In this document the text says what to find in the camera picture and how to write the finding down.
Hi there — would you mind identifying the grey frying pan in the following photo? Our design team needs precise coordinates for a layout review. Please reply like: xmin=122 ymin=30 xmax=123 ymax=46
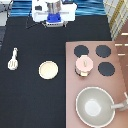
xmin=75 ymin=87 xmax=128 ymax=128

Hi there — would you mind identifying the pink pot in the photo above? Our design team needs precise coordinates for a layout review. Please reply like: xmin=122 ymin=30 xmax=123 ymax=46
xmin=76 ymin=64 xmax=93 ymax=77

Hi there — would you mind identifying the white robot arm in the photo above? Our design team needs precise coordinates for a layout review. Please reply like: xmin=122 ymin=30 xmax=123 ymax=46
xmin=32 ymin=0 xmax=77 ymax=27

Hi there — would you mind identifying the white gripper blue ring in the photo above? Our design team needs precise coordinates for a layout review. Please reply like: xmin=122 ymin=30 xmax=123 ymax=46
xmin=46 ymin=13 xmax=63 ymax=27

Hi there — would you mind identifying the pink toy stove top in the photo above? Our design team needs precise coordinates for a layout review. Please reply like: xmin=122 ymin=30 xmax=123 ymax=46
xmin=66 ymin=41 xmax=128 ymax=128

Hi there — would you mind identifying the beige slotted spatula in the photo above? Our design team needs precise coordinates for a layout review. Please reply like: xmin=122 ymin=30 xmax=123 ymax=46
xmin=8 ymin=48 xmax=18 ymax=70

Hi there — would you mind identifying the cream round plate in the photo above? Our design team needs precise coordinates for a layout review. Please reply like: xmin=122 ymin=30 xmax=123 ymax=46
xmin=39 ymin=61 xmax=59 ymax=80

